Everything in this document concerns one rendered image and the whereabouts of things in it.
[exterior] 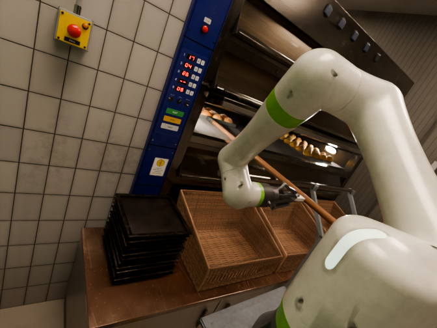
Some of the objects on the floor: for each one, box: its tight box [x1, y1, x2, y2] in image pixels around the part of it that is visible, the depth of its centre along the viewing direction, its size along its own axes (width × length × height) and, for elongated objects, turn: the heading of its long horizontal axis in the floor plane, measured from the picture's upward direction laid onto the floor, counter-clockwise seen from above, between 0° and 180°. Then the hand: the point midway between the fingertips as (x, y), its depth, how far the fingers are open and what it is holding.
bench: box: [64, 221, 331, 328], centre depth 186 cm, size 56×242×58 cm, turn 75°
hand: (297, 197), depth 105 cm, fingers closed
